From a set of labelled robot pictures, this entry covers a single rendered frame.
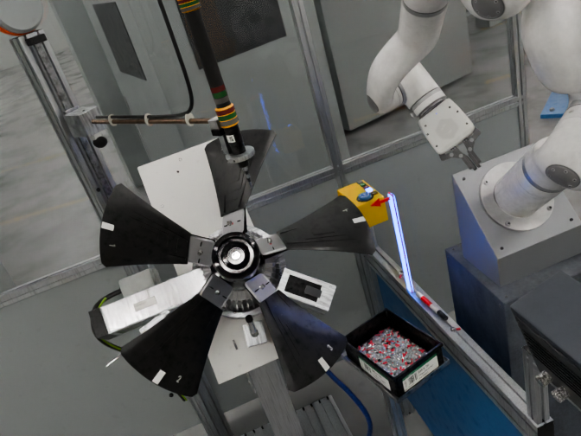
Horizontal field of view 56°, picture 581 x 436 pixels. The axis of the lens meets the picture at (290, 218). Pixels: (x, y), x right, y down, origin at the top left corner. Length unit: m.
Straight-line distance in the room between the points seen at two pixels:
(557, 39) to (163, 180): 1.13
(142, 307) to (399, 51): 0.91
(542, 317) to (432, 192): 1.52
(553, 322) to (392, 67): 0.61
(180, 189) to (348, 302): 1.10
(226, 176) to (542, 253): 0.85
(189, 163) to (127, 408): 1.24
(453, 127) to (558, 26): 0.37
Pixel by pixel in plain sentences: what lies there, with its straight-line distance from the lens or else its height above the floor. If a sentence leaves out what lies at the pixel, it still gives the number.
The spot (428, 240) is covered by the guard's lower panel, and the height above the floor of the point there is 0.49.
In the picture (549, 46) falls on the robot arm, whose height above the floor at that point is 1.59.
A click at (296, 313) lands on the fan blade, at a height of 1.03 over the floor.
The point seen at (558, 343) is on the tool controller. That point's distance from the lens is 0.94.
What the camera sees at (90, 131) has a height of 1.51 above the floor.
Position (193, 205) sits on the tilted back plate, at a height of 1.23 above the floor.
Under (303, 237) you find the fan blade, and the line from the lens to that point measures 1.39.
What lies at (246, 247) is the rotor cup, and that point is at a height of 1.23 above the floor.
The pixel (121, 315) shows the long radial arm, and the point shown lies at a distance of 1.52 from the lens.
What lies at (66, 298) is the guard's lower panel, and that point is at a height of 0.90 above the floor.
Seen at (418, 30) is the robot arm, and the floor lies 1.63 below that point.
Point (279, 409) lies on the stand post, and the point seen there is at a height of 0.56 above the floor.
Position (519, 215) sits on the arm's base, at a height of 1.09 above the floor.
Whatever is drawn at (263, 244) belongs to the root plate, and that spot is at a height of 1.19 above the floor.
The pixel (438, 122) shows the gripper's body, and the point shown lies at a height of 1.39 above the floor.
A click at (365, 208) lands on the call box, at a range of 1.71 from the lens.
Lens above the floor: 1.88
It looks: 28 degrees down
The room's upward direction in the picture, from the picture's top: 17 degrees counter-clockwise
